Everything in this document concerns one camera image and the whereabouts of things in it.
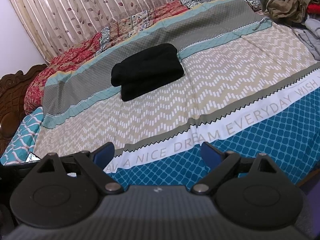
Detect carved wooden headboard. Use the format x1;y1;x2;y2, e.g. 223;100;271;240
0;64;47;154

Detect red cloth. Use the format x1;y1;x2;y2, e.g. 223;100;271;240
306;3;320;15

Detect patterned teal beige bedsheet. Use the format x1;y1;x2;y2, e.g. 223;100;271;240
34;0;319;186

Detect beige leaf print curtain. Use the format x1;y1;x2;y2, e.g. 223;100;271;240
9;0;174;62

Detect teal white patterned pillow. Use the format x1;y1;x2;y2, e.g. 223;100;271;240
1;107;44;165

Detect red floral quilt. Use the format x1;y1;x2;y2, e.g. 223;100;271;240
24;0;188;114

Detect black pants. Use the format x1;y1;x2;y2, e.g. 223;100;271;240
111;43;184;102

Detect olive crumpled clothes pile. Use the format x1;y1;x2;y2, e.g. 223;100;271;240
260;0;319;24

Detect grey folded garment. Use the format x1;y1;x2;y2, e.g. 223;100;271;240
293;18;319;61

